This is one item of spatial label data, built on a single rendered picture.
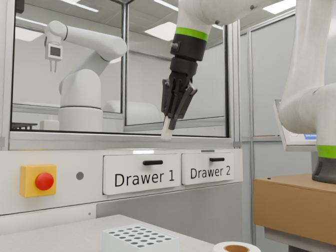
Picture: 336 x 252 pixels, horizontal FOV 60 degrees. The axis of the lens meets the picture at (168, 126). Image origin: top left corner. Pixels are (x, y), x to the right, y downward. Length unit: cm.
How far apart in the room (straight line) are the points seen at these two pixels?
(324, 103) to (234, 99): 58
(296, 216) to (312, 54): 49
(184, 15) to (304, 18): 40
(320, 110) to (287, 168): 175
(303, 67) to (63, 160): 73
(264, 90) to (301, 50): 172
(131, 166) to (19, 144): 32
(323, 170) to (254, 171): 195
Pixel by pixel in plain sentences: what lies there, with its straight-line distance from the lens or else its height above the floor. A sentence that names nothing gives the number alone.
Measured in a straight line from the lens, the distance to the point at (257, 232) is 281.
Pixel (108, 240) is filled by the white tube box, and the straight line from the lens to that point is 57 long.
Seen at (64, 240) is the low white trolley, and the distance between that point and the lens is 68.
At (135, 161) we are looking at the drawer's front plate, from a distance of 90.
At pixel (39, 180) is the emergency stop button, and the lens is 72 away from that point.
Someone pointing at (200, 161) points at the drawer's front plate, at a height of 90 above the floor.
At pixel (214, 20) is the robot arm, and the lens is 71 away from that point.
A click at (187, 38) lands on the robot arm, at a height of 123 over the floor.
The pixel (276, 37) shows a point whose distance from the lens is 274.
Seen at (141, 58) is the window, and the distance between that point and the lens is 100.
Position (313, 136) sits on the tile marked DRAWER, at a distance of 147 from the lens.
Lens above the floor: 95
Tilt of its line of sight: 4 degrees up
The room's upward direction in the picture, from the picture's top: straight up
